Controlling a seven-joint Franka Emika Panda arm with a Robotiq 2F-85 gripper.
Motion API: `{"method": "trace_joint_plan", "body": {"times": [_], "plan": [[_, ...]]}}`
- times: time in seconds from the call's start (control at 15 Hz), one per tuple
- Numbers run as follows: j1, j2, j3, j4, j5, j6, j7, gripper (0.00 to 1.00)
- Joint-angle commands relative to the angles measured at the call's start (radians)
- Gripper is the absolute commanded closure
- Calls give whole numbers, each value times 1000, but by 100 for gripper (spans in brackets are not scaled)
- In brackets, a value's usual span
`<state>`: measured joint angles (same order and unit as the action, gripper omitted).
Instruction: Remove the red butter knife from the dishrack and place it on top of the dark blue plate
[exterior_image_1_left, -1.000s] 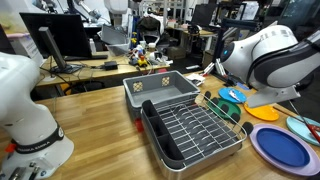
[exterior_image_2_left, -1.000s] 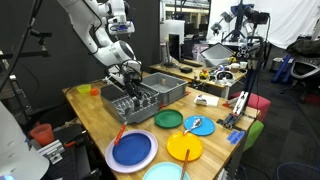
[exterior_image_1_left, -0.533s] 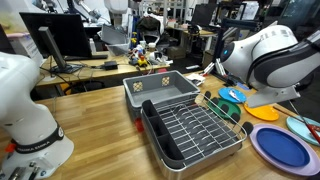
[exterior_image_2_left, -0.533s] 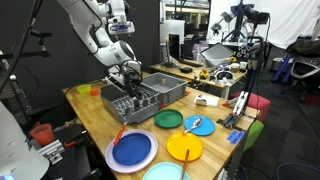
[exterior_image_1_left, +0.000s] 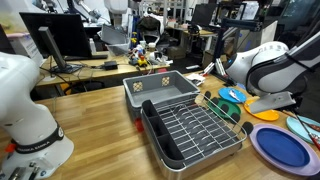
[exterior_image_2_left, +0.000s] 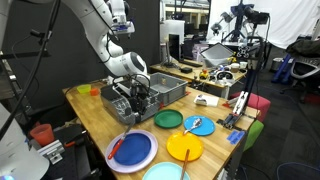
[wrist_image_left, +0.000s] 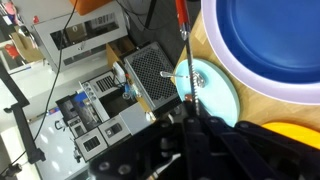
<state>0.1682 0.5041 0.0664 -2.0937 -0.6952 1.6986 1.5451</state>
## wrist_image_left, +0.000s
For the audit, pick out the black metal frame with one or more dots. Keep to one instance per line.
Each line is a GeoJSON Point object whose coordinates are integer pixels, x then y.
{"type": "Point", "coordinates": [20, 116]}

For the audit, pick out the silver electronics boxes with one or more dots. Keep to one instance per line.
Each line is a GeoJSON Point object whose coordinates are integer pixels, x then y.
{"type": "Point", "coordinates": [133, 120]}

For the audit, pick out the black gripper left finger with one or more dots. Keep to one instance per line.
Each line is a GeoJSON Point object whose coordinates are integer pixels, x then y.
{"type": "Point", "coordinates": [160, 153]}

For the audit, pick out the yellow plate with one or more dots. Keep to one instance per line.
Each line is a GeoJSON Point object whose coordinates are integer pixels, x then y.
{"type": "Point", "coordinates": [296, 135]}

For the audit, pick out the mint plate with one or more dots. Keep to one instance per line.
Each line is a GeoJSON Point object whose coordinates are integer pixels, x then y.
{"type": "Point", "coordinates": [216, 96]}

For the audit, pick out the black mesh box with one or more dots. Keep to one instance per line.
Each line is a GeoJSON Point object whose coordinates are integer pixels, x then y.
{"type": "Point", "coordinates": [150, 73]}

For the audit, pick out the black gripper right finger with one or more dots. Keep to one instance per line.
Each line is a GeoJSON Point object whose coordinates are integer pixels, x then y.
{"type": "Point", "coordinates": [253, 153]}

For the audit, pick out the small metal teaspoon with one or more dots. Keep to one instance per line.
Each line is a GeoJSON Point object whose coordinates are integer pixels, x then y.
{"type": "Point", "coordinates": [200, 80]}

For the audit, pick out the lavender plate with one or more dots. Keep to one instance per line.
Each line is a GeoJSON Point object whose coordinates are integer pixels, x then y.
{"type": "Point", "coordinates": [213, 50]}

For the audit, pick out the orange plastic item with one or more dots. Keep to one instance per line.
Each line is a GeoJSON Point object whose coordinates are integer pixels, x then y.
{"type": "Point", "coordinates": [90, 5]}

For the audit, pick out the dark blue plate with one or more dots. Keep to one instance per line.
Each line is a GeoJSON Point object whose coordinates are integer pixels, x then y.
{"type": "Point", "coordinates": [273, 36]}

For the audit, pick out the red plastic cup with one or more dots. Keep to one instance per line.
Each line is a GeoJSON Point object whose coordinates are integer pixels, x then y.
{"type": "Point", "coordinates": [11, 51]}

